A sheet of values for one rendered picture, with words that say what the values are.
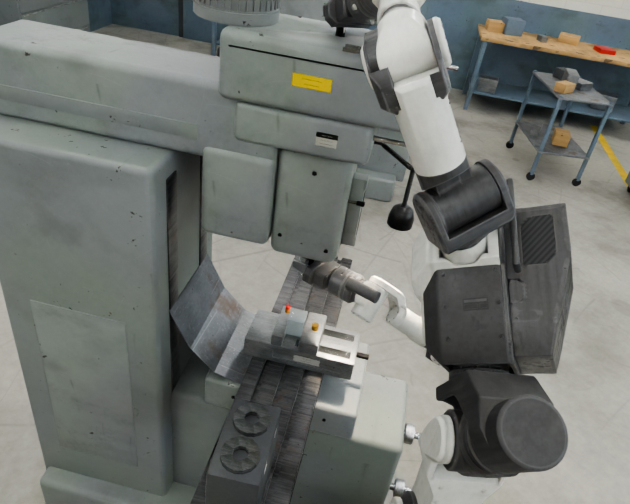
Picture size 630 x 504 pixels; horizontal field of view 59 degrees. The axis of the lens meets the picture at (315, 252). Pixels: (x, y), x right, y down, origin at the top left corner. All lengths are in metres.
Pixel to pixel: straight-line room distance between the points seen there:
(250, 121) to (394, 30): 0.54
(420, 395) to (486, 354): 2.01
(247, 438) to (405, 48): 0.90
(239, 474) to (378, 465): 0.76
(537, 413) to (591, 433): 2.38
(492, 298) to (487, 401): 0.20
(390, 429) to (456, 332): 0.92
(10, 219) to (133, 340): 0.47
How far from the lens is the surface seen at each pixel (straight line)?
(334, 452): 1.96
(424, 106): 0.90
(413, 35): 0.92
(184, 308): 1.78
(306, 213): 1.44
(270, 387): 1.72
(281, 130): 1.34
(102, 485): 2.40
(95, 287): 1.67
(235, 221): 1.49
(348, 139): 1.31
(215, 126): 1.40
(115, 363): 1.85
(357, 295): 1.54
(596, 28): 8.19
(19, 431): 2.89
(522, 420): 0.94
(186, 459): 2.23
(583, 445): 3.25
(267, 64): 1.29
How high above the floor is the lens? 2.19
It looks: 34 degrees down
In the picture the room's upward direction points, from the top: 9 degrees clockwise
